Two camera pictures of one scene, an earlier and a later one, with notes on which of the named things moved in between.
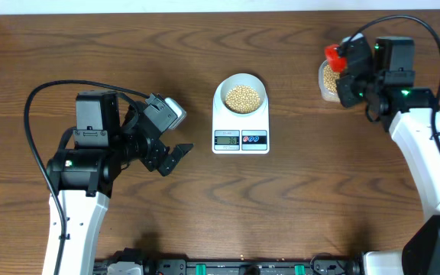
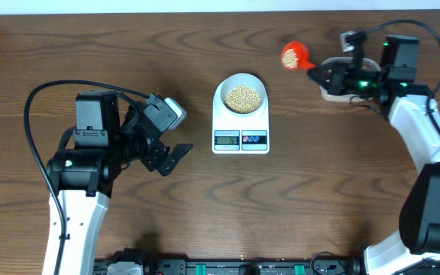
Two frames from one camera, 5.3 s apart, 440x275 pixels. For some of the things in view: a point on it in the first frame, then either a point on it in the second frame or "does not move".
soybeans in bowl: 242,98 does not move
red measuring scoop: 338,63 to 295,56
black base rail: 244,266 does not move
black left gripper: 153,156 does not move
